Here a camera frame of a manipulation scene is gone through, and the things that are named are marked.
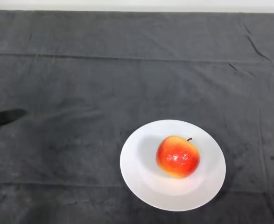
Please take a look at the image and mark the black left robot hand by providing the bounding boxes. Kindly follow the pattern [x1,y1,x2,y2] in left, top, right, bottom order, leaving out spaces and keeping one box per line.
[0,109,28,136]

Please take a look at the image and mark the red yellow apple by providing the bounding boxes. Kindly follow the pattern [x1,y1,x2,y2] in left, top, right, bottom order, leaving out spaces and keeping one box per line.
[155,135,201,180]

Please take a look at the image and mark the white round plate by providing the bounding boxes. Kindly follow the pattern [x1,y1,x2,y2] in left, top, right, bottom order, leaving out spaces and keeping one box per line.
[119,119,227,212]

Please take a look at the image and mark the dark grey table cloth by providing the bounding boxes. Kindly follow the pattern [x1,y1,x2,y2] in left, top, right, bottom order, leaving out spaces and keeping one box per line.
[0,9,274,224]

